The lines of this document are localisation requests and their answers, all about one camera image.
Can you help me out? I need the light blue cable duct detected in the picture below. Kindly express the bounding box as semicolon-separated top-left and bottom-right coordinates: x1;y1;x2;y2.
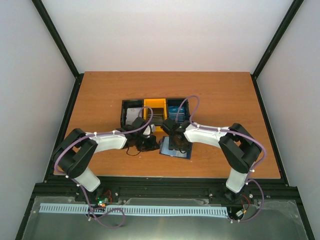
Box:
38;203;228;218

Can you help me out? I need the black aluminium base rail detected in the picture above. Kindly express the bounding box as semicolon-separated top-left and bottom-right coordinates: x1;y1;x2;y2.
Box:
32;175;300;208

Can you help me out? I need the black frame post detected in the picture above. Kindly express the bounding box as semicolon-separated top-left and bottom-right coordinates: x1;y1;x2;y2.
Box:
31;0;81;79
251;0;305;77

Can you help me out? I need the white red cards stack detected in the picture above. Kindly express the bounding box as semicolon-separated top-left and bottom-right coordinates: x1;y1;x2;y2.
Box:
125;107;142;125

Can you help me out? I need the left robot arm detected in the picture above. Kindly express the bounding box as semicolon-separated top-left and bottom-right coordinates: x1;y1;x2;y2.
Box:
52;116;160;202

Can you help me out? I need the black frame post right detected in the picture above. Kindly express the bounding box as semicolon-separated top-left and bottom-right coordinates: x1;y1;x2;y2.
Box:
251;0;305;77

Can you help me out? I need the blue leather card holder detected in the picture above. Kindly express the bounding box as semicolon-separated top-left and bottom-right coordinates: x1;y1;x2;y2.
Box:
159;136;192;160

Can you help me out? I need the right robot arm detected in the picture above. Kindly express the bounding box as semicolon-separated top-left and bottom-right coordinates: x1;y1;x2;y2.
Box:
161;118;267;194

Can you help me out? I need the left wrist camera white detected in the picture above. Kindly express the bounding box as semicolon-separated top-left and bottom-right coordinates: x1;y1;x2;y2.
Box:
143;124;156;137

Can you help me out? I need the yellow bin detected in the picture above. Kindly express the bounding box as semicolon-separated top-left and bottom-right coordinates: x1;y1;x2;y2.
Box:
143;98;168;133

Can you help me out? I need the black frame post left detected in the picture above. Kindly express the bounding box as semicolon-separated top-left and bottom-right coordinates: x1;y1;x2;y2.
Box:
31;0;81;79

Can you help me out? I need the blue cards stack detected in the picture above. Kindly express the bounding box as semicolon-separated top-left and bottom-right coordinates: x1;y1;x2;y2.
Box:
168;105;186;123

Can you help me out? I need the dark cards stack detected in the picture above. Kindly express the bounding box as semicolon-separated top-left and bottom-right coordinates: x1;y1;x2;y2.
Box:
150;114;164;126

